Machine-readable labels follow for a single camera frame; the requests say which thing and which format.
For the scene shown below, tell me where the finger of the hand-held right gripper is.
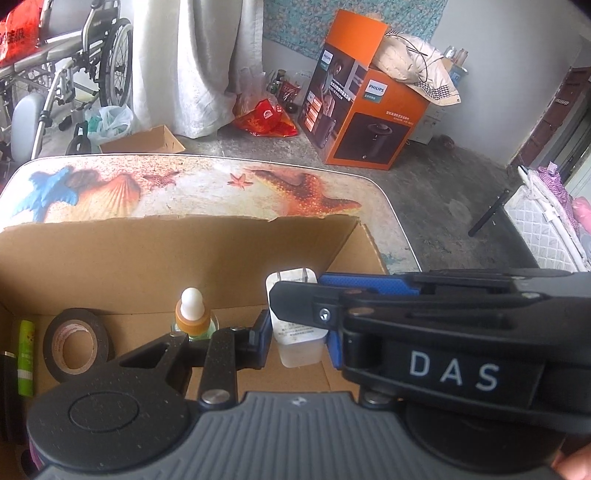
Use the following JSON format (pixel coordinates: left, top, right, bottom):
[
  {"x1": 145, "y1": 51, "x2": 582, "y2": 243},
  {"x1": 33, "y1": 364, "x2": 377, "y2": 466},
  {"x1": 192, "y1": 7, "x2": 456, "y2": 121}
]
[
  {"x1": 320, "y1": 270, "x2": 573, "y2": 296},
  {"x1": 270, "y1": 281, "x2": 389, "y2": 370}
]

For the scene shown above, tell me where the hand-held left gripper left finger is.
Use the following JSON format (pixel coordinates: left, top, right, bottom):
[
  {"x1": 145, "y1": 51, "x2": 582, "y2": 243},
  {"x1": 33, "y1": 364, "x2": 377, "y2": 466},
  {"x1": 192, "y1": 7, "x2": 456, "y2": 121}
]
[{"x1": 119, "y1": 309, "x2": 273, "y2": 407}]

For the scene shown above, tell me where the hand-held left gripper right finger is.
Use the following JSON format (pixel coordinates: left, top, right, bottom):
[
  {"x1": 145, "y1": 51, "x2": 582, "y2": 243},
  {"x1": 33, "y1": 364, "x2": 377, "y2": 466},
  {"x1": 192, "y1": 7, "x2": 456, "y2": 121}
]
[{"x1": 325, "y1": 330, "x2": 402, "y2": 411}]

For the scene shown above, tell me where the white charger plug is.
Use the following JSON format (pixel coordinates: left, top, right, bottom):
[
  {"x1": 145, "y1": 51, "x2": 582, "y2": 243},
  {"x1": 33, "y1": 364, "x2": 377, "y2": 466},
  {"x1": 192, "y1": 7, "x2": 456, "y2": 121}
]
[{"x1": 265, "y1": 267, "x2": 329, "y2": 368}]

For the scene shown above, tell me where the orange collar dropper bottle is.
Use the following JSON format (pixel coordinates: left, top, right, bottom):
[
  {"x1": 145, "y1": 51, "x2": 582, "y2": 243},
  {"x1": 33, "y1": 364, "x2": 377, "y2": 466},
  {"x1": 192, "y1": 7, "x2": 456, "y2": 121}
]
[{"x1": 172, "y1": 287, "x2": 218, "y2": 342}]

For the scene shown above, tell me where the black tape roll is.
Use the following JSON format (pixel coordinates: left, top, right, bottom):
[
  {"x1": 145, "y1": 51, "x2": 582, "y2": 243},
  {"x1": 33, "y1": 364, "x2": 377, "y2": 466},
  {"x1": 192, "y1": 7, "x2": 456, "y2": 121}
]
[{"x1": 43, "y1": 308, "x2": 116, "y2": 384}]

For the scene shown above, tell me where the person's right hand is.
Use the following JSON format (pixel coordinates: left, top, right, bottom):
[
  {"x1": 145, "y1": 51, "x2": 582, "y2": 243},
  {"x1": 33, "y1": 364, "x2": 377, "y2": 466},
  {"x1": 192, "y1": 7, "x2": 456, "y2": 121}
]
[{"x1": 556, "y1": 443, "x2": 591, "y2": 480}]

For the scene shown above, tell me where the white quilted mattress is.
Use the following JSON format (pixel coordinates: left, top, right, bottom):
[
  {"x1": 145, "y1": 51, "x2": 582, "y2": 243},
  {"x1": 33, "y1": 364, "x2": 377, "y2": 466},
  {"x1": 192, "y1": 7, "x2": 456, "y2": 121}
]
[{"x1": 503, "y1": 166, "x2": 591, "y2": 273}]

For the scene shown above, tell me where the black bed leg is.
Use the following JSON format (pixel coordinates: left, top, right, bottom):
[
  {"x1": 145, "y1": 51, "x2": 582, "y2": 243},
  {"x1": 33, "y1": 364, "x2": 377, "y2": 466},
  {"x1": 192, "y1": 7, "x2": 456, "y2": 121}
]
[{"x1": 468, "y1": 188, "x2": 512, "y2": 237}]

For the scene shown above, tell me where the pink cloth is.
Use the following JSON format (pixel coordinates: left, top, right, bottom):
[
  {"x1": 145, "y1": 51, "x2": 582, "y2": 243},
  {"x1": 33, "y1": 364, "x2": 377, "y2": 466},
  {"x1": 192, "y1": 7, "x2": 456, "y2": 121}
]
[{"x1": 536, "y1": 164, "x2": 591, "y2": 241}]

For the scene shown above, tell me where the orange appliance carton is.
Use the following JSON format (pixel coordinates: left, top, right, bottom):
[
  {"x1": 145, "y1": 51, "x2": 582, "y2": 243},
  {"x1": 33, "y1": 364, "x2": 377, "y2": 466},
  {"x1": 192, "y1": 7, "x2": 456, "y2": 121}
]
[{"x1": 298, "y1": 10, "x2": 430, "y2": 171}]

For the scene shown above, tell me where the red gold plastic bag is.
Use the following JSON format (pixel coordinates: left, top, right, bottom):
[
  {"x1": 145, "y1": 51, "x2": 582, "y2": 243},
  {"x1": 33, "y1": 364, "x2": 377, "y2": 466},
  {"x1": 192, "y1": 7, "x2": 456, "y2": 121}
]
[{"x1": 232, "y1": 98, "x2": 299, "y2": 138}]

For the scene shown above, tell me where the red snack packet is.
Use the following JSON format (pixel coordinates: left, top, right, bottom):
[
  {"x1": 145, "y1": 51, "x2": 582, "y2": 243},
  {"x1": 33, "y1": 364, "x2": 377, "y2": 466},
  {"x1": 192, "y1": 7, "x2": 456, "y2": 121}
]
[{"x1": 281, "y1": 79, "x2": 305, "y2": 104}]

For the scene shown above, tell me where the beige cloth bag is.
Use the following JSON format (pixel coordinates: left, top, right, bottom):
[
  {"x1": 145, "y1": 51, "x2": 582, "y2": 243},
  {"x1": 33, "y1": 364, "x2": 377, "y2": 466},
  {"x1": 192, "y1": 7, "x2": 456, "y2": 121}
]
[{"x1": 372, "y1": 30, "x2": 461, "y2": 106}]

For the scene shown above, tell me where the small cardboard box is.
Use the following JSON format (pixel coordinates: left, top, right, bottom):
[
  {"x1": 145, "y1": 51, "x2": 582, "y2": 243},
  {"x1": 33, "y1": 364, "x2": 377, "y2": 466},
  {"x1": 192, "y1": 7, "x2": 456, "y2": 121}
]
[{"x1": 99, "y1": 124, "x2": 186, "y2": 154}]

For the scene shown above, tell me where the green tube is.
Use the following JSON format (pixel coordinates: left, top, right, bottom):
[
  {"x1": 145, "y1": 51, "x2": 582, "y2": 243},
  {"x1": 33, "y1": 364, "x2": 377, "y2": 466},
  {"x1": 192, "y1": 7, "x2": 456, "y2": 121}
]
[{"x1": 17, "y1": 319, "x2": 37, "y2": 397}]

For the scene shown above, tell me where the brown door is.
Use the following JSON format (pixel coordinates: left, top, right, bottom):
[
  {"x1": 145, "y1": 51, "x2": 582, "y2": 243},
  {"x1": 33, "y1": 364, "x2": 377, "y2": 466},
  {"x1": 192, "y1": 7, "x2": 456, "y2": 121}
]
[{"x1": 510, "y1": 67, "x2": 591, "y2": 169}]

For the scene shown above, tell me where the white green plastic bag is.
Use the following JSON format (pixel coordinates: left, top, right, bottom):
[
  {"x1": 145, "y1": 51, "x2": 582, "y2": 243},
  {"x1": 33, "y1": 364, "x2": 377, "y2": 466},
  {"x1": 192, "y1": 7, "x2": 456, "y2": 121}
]
[{"x1": 85, "y1": 105, "x2": 134, "y2": 144}]

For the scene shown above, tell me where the white curtain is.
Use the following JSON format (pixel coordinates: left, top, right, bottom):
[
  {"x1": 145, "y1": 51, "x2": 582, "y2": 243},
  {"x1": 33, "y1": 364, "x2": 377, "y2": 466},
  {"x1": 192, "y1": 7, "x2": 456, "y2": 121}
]
[{"x1": 131, "y1": 0, "x2": 266, "y2": 138}]

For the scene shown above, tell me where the black cylinder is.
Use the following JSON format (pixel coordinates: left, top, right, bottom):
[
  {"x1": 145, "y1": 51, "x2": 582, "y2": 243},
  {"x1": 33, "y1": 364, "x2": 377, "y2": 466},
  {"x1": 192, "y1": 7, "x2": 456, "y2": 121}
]
[{"x1": 0, "y1": 353, "x2": 19, "y2": 444}]

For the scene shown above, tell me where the wheelchair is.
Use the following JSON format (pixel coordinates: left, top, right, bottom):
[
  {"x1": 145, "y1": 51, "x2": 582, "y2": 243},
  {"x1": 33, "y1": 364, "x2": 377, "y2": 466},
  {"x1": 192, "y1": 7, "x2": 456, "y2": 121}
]
[{"x1": 0, "y1": 0, "x2": 134, "y2": 162}]

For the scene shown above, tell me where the orange plastic bag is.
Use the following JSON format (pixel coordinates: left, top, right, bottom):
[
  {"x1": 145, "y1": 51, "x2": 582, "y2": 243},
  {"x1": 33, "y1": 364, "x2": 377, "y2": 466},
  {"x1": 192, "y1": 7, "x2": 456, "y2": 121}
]
[{"x1": 0, "y1": 0, "x2": 44, "y2": 65}]

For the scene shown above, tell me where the floral wall cloth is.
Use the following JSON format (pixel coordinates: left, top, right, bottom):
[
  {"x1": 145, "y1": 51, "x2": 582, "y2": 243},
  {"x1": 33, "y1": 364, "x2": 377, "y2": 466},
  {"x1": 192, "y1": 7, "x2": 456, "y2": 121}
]
[{"x1": 261, "y1": 0, "x2": 446, "y2": 61}]

